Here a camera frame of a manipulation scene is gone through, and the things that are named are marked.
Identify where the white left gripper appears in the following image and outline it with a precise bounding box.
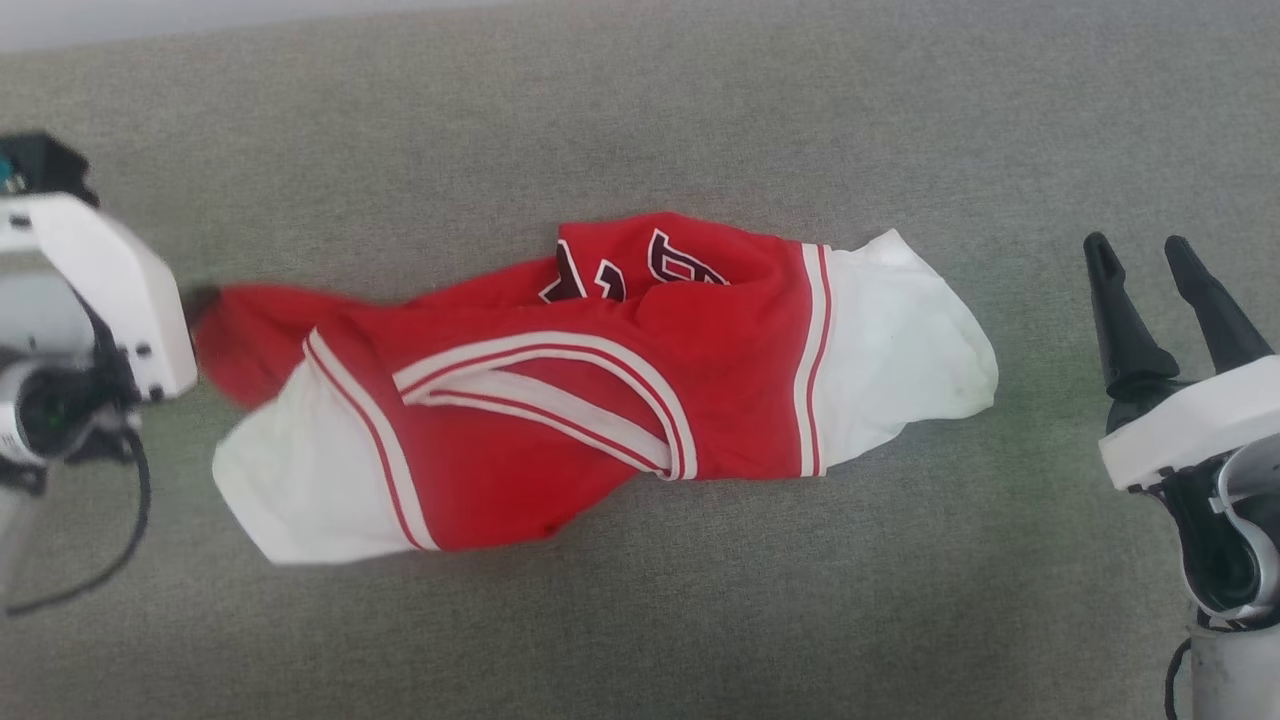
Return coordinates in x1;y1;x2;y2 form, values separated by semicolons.
0;192;224;404

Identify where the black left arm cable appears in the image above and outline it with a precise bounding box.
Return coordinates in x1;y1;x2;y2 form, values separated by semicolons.
5;430;153;617

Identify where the red and white jersey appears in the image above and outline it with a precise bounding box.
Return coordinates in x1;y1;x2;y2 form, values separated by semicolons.
193;210;1000;567

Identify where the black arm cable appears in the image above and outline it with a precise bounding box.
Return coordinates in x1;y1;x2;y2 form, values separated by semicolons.
1164;636;1197;720
5;430;153;617

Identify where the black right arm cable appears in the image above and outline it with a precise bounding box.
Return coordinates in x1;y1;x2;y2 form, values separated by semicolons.
1164;636;1197;720

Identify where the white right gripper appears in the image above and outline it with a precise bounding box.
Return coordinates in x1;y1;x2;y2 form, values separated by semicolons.
1084;232;1280;492

